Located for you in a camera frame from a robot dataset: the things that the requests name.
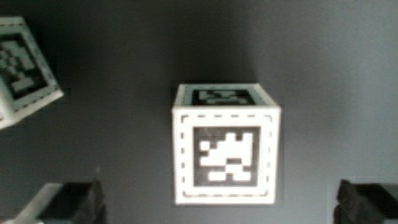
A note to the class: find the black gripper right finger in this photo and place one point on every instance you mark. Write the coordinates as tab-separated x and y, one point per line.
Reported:
366	203

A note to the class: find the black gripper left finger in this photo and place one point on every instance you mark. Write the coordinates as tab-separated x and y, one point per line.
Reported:
67	203

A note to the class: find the white tagged cube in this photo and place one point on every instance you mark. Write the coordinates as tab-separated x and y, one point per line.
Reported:
225	124

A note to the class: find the white tagged cube leg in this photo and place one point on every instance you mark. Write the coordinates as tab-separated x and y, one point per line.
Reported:
28	87

